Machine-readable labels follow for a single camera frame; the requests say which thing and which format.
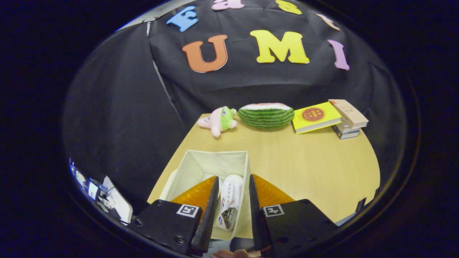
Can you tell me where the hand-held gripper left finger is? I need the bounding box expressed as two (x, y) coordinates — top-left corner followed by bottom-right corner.
(128, 175), (220, 257)

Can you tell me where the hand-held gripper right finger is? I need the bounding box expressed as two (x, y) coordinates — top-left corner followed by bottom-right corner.
(249, 174), (339, 255)

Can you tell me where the white canvas shoe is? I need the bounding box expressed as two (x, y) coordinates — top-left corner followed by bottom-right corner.
(217, 174), (245, 231)

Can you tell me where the green fabric storage box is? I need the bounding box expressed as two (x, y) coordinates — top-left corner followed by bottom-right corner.
(159, 150), (251, 240)

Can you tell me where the white panel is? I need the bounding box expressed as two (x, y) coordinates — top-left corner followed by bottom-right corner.
(102, 176), (133, 224)

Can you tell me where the pink and green plush toy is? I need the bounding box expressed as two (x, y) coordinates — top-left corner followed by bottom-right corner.
(198, 106), (238, 138)

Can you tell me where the watermelon slice plush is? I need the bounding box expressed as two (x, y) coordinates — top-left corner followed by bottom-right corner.
(237, 103), (295, 130)

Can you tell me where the grey paperback book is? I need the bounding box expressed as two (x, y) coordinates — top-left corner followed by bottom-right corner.
(332, 120), (360, 135)
(335, 130), (360, 140)

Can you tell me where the yellow book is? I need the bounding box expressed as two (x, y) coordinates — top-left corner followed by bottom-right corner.
(292, 101), (342, 134)

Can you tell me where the black backdrop cloth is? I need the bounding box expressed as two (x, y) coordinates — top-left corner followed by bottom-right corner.
(62, 0), (402, 212)

